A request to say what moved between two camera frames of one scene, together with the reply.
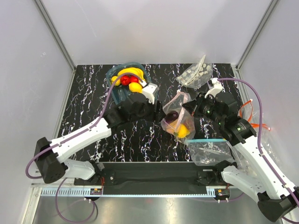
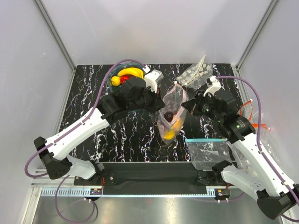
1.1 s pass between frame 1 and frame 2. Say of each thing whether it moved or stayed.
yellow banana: stayed
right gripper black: stayed
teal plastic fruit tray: stayed
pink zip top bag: moved
